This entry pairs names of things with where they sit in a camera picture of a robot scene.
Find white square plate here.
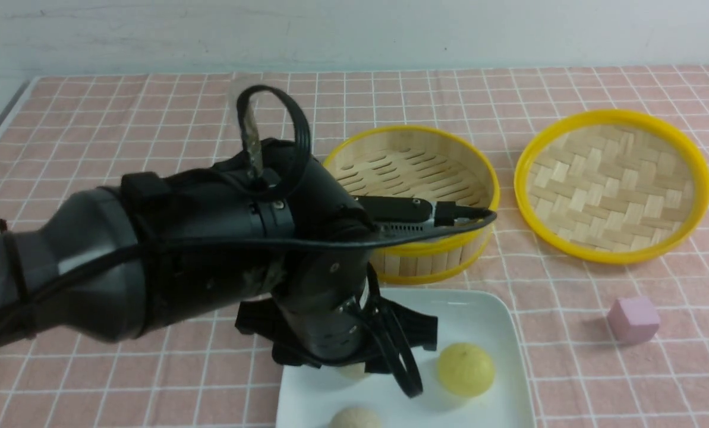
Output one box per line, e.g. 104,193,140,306
276,288,536,427

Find black cable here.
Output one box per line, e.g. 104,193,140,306
0,84,497,399

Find pink checkered tablecloth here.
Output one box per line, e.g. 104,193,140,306
0,65,709,427

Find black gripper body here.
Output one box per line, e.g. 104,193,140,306
235,265,438,376

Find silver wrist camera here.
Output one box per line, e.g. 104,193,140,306
354,196,497,242

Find yellow-rimmed woven steamer lid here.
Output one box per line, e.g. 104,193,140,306
514,109,709,265

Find white steamed bun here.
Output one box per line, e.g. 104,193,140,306
337,362,370,382
327,407,383,428

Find yellow steamed bun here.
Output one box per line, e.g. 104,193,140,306
436,343,496,398

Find yellow-rimmed bamboo steamer basket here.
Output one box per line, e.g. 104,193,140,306
323,125,500,285

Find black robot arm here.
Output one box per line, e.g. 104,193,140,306
0,132,438,377

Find pink wooden cube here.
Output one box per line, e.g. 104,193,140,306
606,296,661,346

